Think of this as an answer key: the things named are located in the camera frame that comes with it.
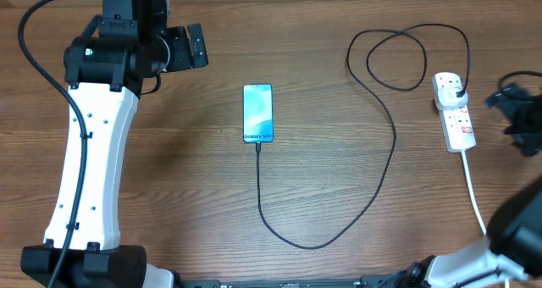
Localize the Samsung Galaxy smartphone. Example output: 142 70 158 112
242 84 274 143

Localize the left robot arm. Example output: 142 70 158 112
20 0 208 287

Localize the white power strip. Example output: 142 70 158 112
432 72 476 152

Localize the black USB charging cable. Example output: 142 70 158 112
254 23 472 251

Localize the white charger plug adapter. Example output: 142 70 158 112
435 87 468 111

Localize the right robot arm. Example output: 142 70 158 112
379 179 541 287

